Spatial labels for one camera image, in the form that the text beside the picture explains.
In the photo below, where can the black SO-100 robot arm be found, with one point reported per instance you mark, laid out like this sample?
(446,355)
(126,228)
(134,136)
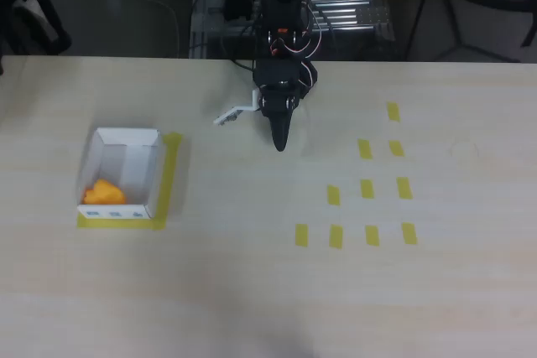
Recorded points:
(285,10)

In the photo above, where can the white cardboard box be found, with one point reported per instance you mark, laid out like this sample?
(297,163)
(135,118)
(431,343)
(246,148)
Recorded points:
(130,157)

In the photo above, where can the long yellow tape strip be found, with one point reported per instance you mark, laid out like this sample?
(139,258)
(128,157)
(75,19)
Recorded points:
(113,223)
(168,177)

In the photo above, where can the metal roller frame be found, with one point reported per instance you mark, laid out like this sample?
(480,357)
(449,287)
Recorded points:
(348,1)

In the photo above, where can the orange smiley toy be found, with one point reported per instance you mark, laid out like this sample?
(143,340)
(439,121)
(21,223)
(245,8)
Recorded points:
(105,193)

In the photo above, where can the short yellow tape marker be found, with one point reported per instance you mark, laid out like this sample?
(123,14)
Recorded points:
(372,235)
(393,111)
(365,149)
(409,234)

